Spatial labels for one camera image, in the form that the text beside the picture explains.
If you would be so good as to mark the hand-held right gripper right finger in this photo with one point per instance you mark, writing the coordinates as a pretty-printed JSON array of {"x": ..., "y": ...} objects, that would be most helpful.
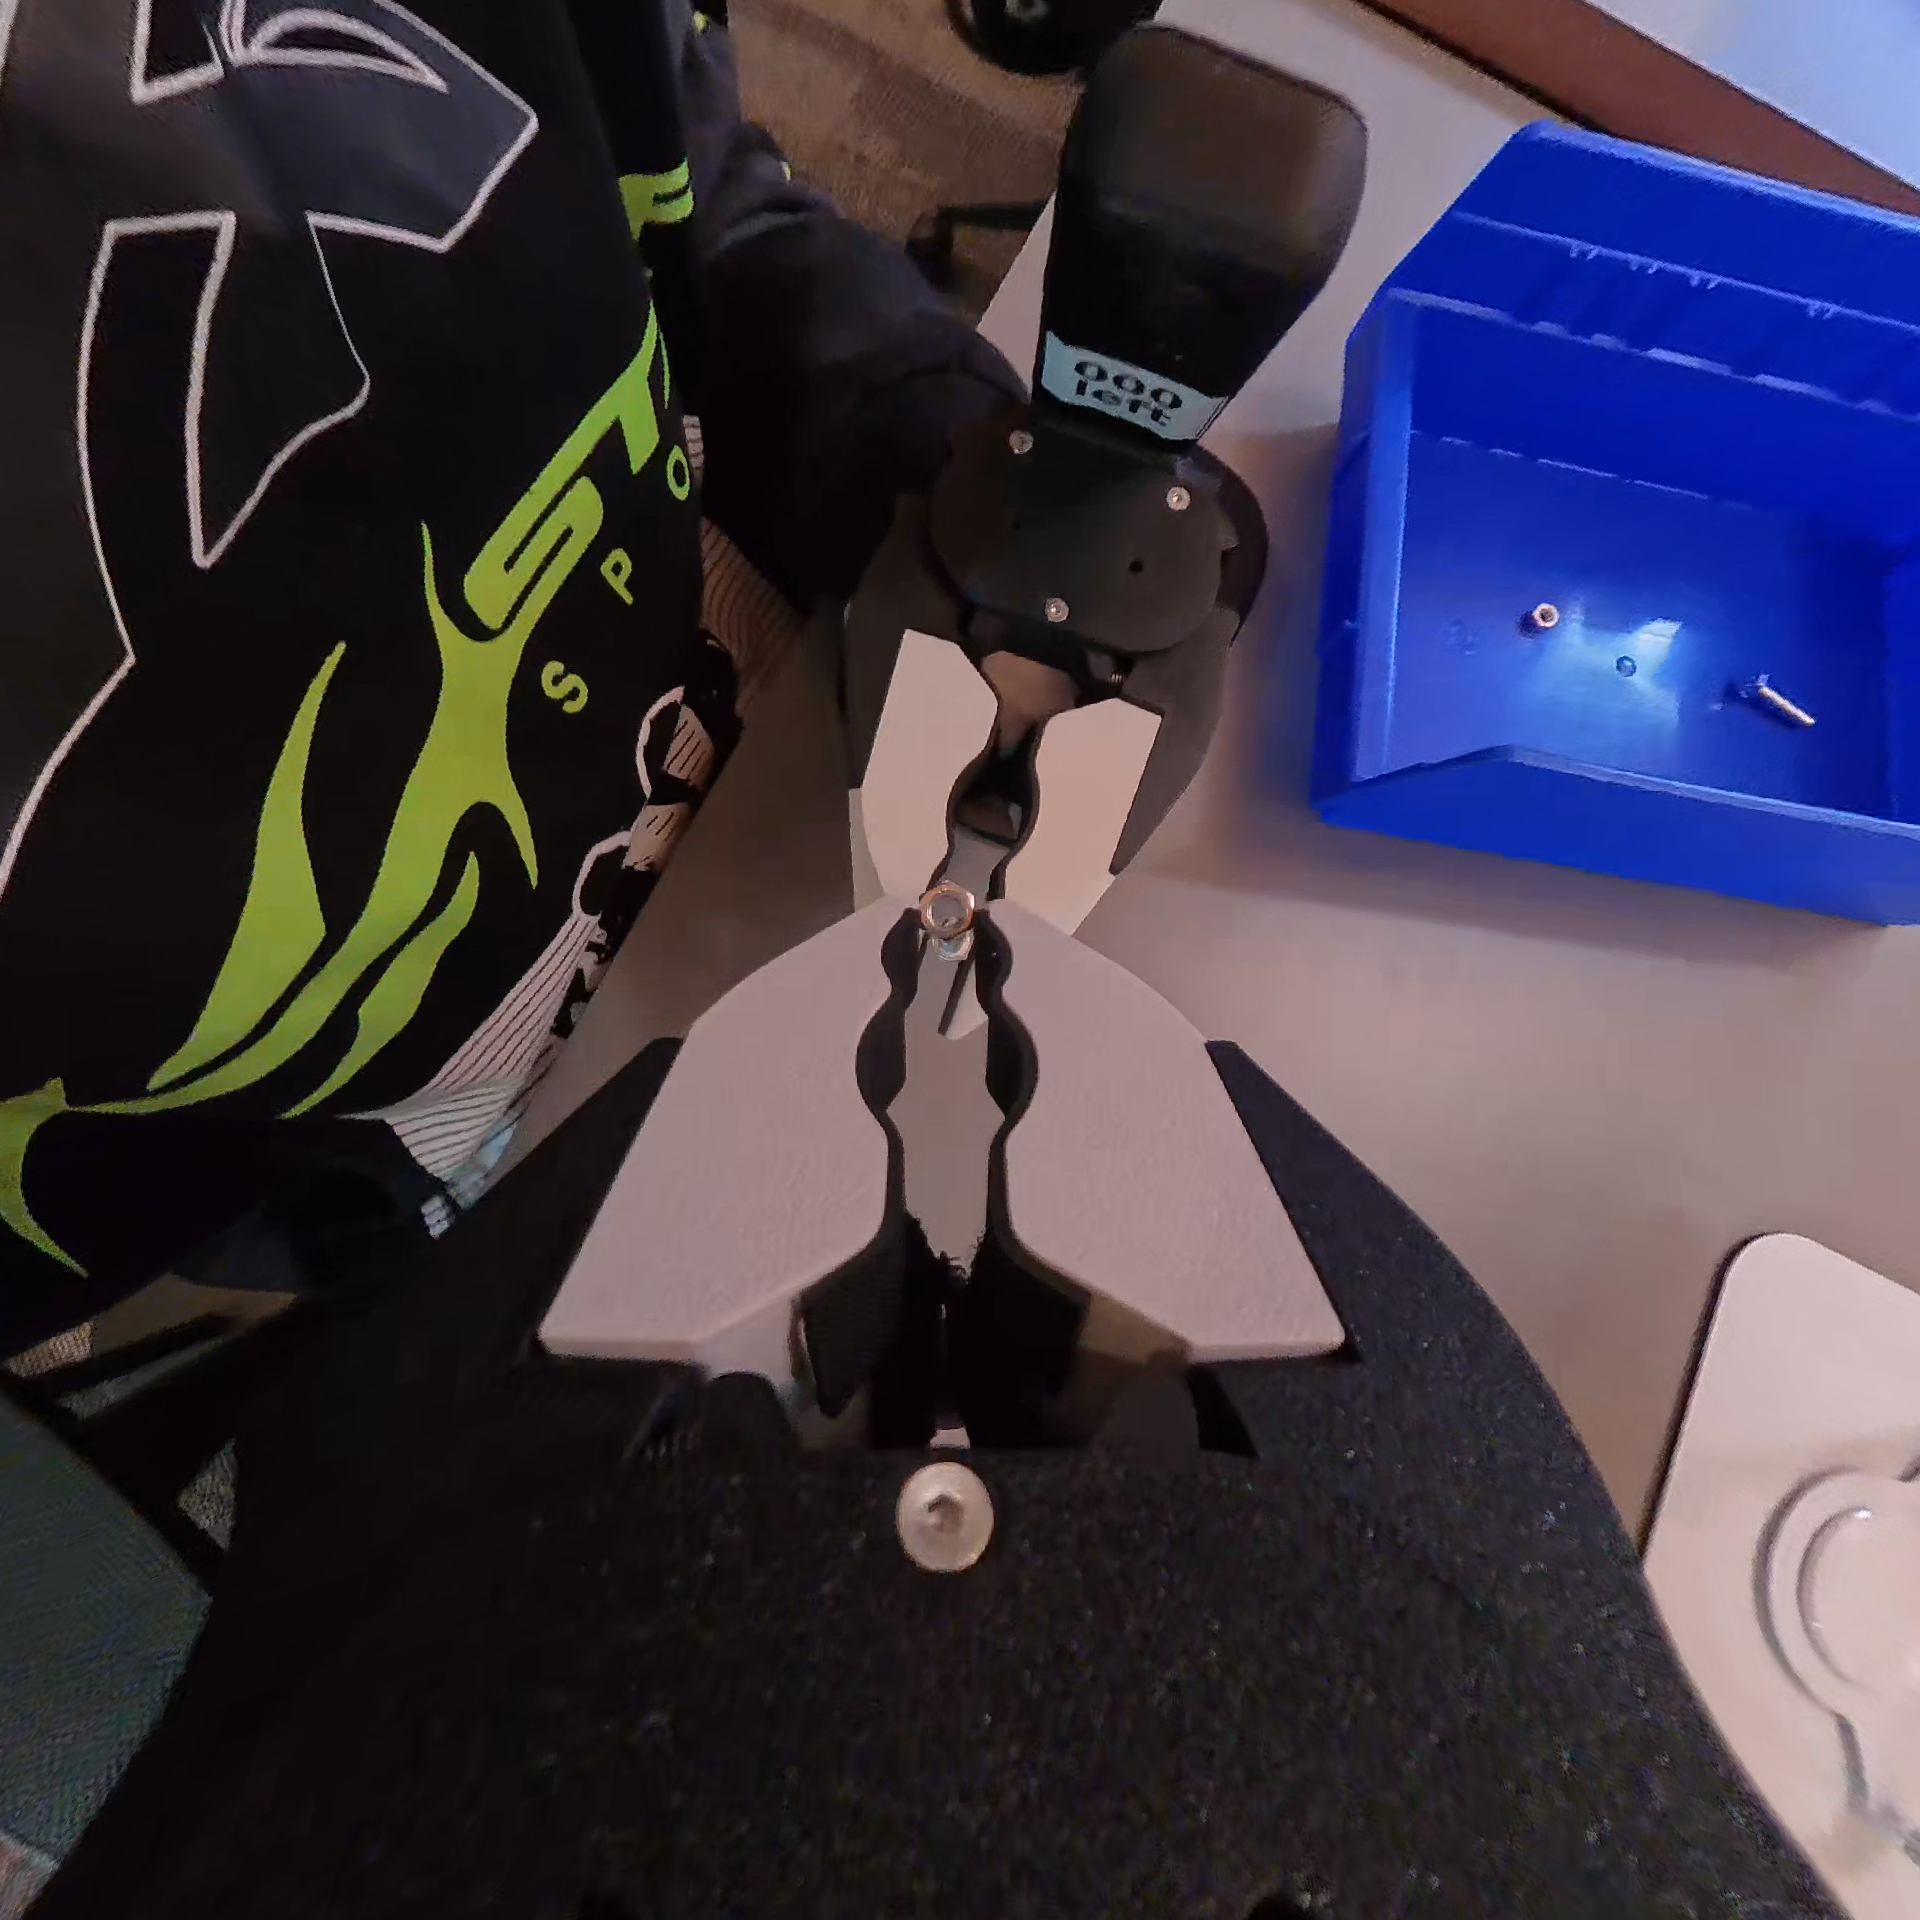
[{"x": 1169, "y": 1186}]

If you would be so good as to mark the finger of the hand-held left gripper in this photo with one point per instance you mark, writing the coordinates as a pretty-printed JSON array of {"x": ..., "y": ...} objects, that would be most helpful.
[
  {"x": 1095, "y": 811},
  {"x": 910, "y": 782}
]

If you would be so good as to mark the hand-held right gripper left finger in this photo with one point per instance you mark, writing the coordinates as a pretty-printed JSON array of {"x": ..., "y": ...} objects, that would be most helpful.
[{"x": 737, "y": 1186}]

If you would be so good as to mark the blue plastic bin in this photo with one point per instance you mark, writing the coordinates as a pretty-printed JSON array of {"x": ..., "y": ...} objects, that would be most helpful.
[{"x": 1651, "y": 496}]

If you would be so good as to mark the person's left forearm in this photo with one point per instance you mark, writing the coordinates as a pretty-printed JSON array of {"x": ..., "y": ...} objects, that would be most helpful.
[{"x": 842, "y": 343}]

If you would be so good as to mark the black chair base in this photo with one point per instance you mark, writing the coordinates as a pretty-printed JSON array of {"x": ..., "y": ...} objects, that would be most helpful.
[{"x": 1051, "y": 31}]

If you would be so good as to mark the light grey table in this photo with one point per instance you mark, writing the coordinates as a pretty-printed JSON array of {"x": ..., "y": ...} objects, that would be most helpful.
[{"x": 1727, "y": 59}]

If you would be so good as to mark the white document stand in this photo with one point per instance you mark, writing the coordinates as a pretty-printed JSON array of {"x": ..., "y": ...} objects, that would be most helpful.
[{"x": 1743, "y": 1424}]

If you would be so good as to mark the grey chair seat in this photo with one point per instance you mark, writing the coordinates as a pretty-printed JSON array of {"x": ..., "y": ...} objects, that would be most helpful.
[{"x": 89, "y": 1622}]

